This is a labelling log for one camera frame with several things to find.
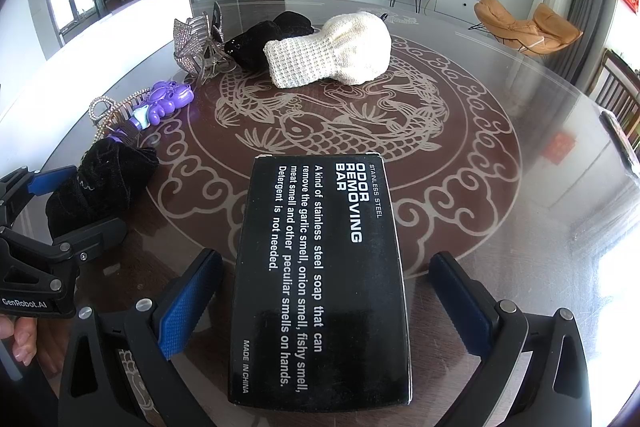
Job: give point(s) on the purple toy wand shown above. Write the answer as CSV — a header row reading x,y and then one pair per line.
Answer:
x,y
165,102

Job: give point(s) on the orange lounge chair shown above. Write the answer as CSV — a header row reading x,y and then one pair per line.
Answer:
x,y
515,24

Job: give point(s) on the cream knitted glove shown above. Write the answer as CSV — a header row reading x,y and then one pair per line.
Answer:
x,y
340,49

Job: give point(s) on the person's left hand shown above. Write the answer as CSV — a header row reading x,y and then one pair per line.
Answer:
x,y
25,339

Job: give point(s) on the black velvet pouch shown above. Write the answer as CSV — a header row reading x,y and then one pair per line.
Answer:
x,y
100,187

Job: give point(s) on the patterned glass desktop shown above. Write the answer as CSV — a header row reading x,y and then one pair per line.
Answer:
x,y
500,217

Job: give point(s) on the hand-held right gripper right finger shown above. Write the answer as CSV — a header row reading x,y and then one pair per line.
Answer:
x,y
460,302

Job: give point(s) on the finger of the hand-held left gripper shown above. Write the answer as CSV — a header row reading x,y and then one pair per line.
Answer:
x,y
92,237
47,181

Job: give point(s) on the dark wooden dining chair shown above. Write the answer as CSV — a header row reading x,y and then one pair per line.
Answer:
x,y
620,92

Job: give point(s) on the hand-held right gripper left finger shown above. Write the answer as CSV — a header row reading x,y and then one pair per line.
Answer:
x,y
185,302

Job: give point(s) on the pearl hair claw clip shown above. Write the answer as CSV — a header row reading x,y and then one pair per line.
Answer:
x,y
107,107

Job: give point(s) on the black printed box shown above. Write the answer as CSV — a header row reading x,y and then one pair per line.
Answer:
x,y
320,282

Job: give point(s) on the silver rhinestone claw clip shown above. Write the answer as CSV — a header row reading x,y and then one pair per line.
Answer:
x,y
192,44

